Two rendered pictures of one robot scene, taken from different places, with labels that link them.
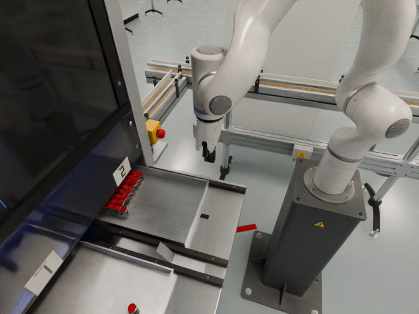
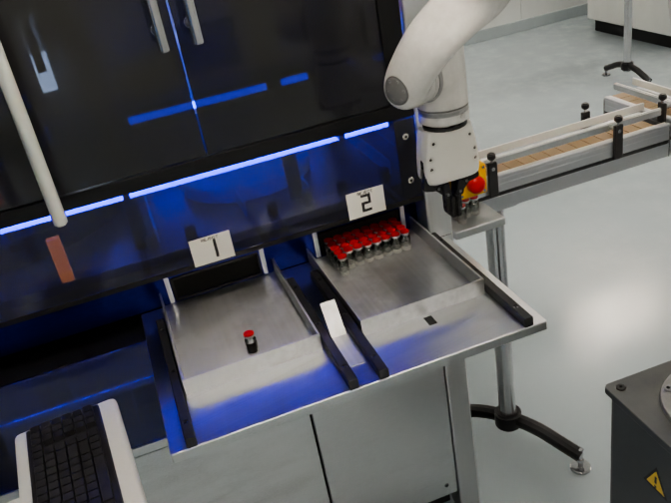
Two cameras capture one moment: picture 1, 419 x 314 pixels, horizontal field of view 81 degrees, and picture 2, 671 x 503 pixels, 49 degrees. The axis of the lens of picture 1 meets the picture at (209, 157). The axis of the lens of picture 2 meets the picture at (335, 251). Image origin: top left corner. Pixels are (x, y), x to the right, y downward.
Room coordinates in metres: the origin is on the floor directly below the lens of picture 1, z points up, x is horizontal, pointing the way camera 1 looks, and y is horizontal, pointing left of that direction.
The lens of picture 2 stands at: (-0.25, -0.90, 1.68)
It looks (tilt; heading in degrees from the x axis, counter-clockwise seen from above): 28 degrees down; 59
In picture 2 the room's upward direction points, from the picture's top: 11 degrees counter-clockwise
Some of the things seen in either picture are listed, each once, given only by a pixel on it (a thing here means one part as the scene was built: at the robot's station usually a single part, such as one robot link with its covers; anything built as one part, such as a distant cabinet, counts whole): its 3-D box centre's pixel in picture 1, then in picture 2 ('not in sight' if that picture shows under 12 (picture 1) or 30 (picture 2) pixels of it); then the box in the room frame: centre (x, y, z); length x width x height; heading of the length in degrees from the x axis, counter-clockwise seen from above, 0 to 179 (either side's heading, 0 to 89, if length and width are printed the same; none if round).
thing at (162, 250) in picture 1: (181, 257); (341, 331); (0.32, 0.08, 0.91); 0.14 x 0.03 x 0.06; 74
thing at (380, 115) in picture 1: (366, 128); not in sight; (0.60, -0.48, 1.16); 0.19 x 0.12 x 0.24; 11
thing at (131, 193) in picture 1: (130, 193); (372, 250); (0.55, 0.29, 0.90); 0.18 x 0.02 x 0.05; 164
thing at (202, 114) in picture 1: (209, 107); (444, 113); (0.55, 0.00, 1.27); 0.09 x 0.08 x 0.03; 163
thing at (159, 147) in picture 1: (148, 149); (466, 218); (0.83, 0.28, 0.87); 0.14 x 0.13 x 0.02; 73
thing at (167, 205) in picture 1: (153, 200); (388, 269); (0.53, 0.20, 0.90); 0.34 x 0.26 x 0.04; 74
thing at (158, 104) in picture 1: (153, 106); (541, 156); (1.12, 0.30, 0.92); 0.69 x 0.16 x 0.16; 163
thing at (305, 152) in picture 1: (301, 152); not in sight; (1.22, -0.62, 0.50); 0.12 x 0.05 x 0.09; 73
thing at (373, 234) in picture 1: (371, 205); not in sight; (1.10, -1.23, 0.07); 0.50 x 0.08 x 0.14; 163
